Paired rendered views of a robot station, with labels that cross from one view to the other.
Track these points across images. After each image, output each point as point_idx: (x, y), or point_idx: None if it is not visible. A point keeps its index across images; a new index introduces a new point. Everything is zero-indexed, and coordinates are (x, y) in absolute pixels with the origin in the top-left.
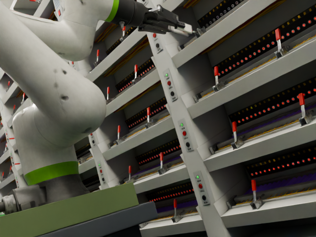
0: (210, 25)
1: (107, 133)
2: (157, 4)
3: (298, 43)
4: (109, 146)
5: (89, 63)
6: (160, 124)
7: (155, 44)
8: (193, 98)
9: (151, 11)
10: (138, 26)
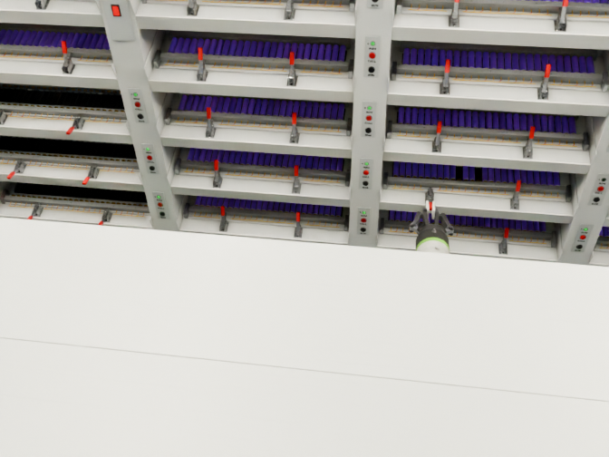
0: (436, 183)
1: (179, 197)
2: (452, 228)
3: (512, 236)
4: (185, 216)
5: (160, 100)
6: (325, 243)
7: (361, 180)
8: (380, 230)
9: (445, 233)
10: (411, 228)
